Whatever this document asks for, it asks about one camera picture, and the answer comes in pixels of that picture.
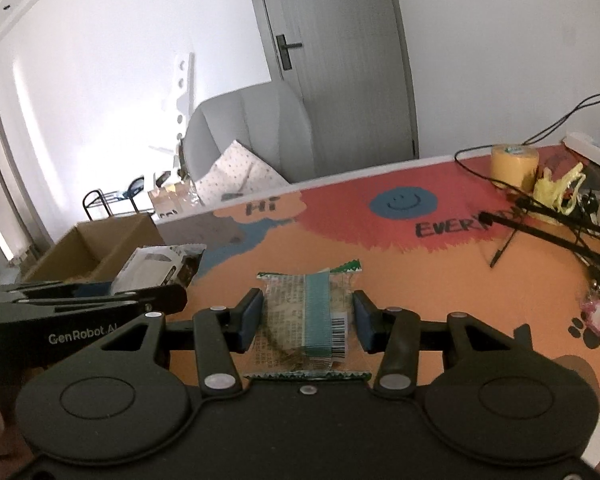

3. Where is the grey armchair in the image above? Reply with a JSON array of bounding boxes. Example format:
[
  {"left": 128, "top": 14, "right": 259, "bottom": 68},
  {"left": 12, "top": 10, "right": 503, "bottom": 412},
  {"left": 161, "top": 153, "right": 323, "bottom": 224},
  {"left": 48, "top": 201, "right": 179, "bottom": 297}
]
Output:
[{"left": 181, "top": 81, "right": 315, "bottom": 196}]

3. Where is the black wire rack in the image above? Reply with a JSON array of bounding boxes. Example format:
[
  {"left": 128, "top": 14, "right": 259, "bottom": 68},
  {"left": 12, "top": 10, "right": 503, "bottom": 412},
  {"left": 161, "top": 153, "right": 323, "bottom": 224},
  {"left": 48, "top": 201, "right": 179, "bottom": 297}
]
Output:
[{"left": 480, "top": 195, "right": 600, "bottom": 281}]

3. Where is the brown cardboard box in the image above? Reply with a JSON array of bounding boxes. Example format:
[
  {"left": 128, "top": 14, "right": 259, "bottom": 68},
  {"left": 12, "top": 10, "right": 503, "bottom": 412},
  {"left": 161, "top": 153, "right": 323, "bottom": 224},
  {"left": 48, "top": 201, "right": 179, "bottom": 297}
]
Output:
[{"left": 22, "top": 212, "right": 167, "bottom": 286}]

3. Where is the black shoe rack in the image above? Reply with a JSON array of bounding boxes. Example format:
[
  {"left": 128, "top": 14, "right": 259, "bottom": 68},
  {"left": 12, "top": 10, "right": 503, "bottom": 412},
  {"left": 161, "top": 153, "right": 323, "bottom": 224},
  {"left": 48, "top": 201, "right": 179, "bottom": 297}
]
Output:
[{"left": 82, "top": 187, "right": 153, "bottom": 222}]

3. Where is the white power strip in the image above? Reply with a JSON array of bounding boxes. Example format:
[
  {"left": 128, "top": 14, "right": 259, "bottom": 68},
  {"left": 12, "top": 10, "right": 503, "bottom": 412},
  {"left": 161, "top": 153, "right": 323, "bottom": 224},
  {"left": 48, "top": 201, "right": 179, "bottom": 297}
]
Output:
[{"left": 562, "top": 132, "right": 600, "bottom": 171}]

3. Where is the white perforated board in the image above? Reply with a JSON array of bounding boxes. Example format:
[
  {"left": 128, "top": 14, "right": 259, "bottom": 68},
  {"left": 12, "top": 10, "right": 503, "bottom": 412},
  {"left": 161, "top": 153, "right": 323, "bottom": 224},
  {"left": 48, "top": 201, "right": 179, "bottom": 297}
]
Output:
[{"left": 147, "top": 52, "right": 196, "bottom": 161}]

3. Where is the black door handle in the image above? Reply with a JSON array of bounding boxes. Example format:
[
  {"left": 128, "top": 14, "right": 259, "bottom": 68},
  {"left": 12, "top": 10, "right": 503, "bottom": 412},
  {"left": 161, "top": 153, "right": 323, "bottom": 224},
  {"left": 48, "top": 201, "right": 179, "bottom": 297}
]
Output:
[{"left": 276, "top": 34, "right": 303, "bottom": 70}]

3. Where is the grey white snack packet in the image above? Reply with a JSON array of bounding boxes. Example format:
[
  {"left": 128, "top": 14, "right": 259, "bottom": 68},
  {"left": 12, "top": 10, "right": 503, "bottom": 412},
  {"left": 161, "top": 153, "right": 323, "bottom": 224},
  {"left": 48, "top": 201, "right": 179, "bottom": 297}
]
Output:
[{"left": 111, "top": 242, "right": 207, "bottom": 293}]

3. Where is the colourful printed table mat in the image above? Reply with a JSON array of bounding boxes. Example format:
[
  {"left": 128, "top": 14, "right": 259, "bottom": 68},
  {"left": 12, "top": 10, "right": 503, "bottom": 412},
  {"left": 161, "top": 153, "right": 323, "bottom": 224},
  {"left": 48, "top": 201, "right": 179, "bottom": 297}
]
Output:
[{"left": 157, "top": 142, "right": 600, "bottom": 480}]

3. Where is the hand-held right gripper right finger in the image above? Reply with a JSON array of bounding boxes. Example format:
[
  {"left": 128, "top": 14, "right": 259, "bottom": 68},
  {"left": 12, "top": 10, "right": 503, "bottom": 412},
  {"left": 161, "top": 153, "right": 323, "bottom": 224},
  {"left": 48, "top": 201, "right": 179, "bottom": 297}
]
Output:
[{"left": 352, "top": 290, "right": 523, "bottom": 397}]

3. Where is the dotted white cushion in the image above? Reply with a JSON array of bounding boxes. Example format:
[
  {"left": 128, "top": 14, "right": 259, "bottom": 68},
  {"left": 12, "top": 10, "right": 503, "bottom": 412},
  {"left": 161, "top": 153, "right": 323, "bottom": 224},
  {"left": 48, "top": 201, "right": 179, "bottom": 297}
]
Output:
[{"left": 195, "top": 140, "right": 288, "bottom": 206}]

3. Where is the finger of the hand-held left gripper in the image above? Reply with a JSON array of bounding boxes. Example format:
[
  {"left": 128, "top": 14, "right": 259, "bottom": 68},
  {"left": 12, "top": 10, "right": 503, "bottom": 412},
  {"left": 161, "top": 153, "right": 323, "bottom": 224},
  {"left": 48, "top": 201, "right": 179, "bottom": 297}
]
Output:
[
  {"left": 0, "top": 286, "right": 188, "bottom": 319},
  {"left": 0, "top": 282, "right": 115, "bottom": 303}
]

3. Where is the yellow tape roll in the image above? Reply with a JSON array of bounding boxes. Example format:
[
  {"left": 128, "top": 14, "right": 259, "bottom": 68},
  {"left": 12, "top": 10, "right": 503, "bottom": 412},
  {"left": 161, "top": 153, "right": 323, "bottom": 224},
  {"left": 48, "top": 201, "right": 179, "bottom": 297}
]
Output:
[{"left": 490, "top": 144, "right": 540, "bottom": 190}]

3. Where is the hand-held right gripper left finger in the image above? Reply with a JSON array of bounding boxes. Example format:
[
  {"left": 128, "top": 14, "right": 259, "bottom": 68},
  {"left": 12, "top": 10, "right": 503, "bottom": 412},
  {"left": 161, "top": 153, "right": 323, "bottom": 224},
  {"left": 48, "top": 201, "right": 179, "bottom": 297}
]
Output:
[{"left": 100, "top": 287, "right": 266, "bottom": 397}]

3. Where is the clear teal band snack packet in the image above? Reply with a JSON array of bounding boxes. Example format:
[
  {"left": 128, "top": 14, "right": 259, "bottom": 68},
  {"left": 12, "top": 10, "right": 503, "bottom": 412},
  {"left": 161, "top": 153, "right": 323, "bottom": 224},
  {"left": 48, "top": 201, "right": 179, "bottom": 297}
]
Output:
[{"left": 242, "top": 257, "right": 373, "bottom": 381}]

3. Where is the brown printed carton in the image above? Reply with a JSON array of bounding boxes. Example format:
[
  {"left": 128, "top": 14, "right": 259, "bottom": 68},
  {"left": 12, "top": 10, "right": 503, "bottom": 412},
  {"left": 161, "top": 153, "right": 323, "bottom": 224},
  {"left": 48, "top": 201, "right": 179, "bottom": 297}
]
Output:
[{"left": 150, "top": 185, "right": 196, "bottom": 221}]

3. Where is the grey door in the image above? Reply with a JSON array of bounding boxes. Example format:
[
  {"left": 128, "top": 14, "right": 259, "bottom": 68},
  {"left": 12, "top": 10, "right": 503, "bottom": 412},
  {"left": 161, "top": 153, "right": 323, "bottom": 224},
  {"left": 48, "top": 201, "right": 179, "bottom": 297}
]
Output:
[{"left": 242, "top": 0, "right": 421, "bottom": 183}]

